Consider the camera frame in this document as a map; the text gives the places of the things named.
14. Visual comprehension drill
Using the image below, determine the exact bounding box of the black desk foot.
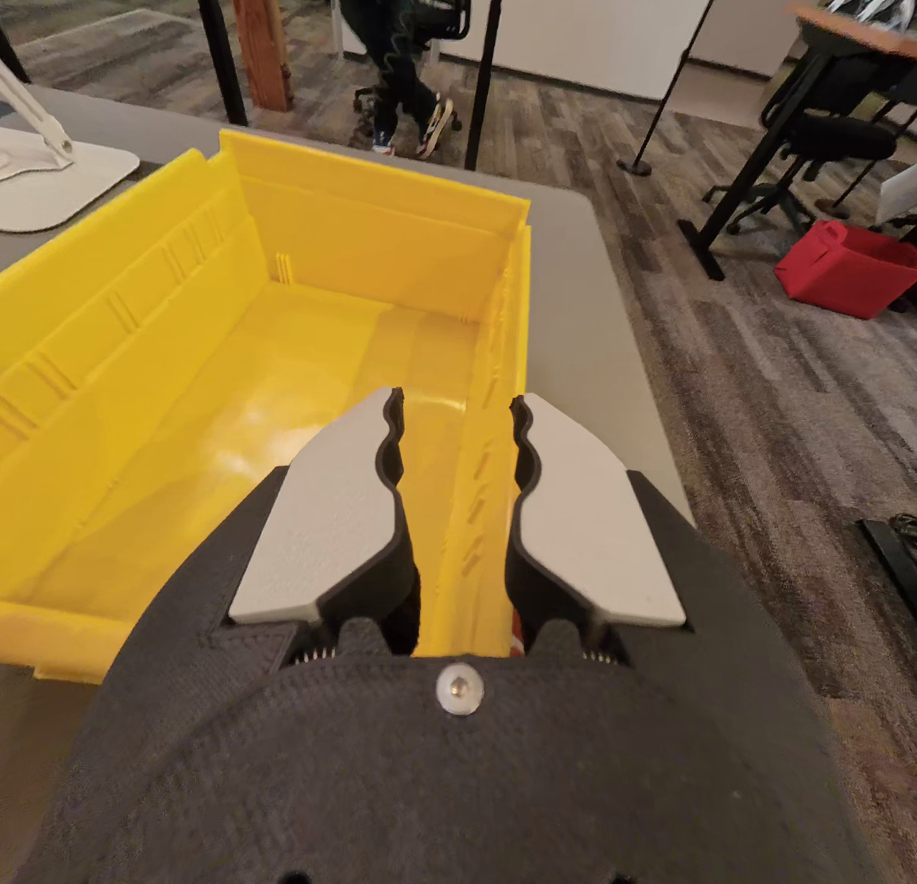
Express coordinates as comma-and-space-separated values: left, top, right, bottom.
858, 513, 917, 616

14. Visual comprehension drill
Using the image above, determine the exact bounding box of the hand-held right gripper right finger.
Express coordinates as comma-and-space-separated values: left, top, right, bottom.
503, 393, 689, 652

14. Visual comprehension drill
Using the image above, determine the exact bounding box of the yellow plastic box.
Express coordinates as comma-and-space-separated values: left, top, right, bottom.
0, 128, 533, 684

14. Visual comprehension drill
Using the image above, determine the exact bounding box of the white stand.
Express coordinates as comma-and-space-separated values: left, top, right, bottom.
0, 59, 141, 234

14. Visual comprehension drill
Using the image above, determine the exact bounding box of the black sign stand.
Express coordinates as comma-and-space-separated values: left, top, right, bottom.
616, 0, 742, 178

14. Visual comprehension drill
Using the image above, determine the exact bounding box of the white flat panel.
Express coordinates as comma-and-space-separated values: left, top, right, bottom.
874, 173, 917, 227

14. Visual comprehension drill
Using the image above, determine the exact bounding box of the wooden post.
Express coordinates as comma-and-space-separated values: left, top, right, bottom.
224, 0, 295, 113

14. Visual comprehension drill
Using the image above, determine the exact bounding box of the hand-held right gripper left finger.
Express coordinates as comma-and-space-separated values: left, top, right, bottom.
228, 387, 422, 656

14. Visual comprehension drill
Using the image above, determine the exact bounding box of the red fabric bin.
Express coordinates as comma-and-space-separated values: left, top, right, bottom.
774, 219, 917, 321

